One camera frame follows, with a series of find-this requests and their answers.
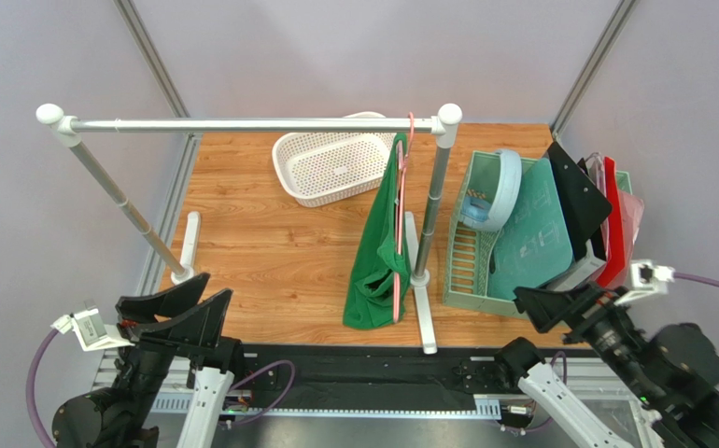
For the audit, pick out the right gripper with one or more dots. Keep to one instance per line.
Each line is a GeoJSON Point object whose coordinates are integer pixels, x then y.
{"type": "Point", "coordinates": [581, 314]}

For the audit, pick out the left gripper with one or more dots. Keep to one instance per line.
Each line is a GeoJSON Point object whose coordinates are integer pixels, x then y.
{"type": "Point", "coordinates": [187, 328]}

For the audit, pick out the green tank top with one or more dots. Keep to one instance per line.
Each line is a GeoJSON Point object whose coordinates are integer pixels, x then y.
{"type": "Point", "coordinates": [370, 296]}

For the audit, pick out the pink wire hanger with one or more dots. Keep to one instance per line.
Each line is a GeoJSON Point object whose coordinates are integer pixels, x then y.
{"type": "Point", "coordinates": [402, 158]}

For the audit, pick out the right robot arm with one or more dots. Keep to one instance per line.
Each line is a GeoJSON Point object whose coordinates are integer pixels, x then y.
{"type": "Point", "coordinates": [676, 373]}

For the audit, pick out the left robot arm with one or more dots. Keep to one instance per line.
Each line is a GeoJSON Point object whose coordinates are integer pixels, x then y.
{"type": "Point", "coordinates": [115, 416]}

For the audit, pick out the teal cutting mat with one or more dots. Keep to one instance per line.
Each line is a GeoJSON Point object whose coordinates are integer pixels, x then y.
{"type": "Point", "coordinates": [534, 245]}

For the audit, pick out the green plastic crate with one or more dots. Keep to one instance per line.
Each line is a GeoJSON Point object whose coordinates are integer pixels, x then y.
{"type": "Point", "coordinates": [469, 264]}

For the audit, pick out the light blue round container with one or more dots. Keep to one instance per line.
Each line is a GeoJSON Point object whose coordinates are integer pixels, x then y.
{"type": "Point", "coordinates": [492, 191]}

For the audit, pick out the black flat board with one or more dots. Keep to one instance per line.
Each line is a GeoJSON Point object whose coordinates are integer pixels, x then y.
{"type": "Point", "coordinates": [583, 205]}

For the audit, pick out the red plastic folder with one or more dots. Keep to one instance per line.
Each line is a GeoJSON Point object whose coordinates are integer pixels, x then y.
{"type": "Point", "coordinates": [621, 228]}

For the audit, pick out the white perforated plastic basket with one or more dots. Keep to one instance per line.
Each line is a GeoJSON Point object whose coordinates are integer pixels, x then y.
{"type": "Point", "coordinates": [320, 168]}

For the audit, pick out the white clothes rack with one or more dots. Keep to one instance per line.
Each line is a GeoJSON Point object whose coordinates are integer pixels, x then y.
{"type": "Point", "coordinates": [68, 129]}

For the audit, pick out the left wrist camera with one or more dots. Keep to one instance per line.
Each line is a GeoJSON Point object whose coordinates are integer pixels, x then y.
{"type": "Point", "coordinates": [91, 331]}

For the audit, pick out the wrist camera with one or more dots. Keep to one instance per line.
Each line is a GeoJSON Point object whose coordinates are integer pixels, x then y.
{"type": "Point", "coordinates": [648, 280]}
{"type": "Point", "coordinates": [91, 331]}

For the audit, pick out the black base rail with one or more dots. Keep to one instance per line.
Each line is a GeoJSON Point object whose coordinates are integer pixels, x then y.
{"type": "Point", "coordinates": [384, 379]}

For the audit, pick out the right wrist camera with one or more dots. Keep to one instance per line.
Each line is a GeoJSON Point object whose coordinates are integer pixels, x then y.
{"type": "Point", "coordinates": [648, 280]}

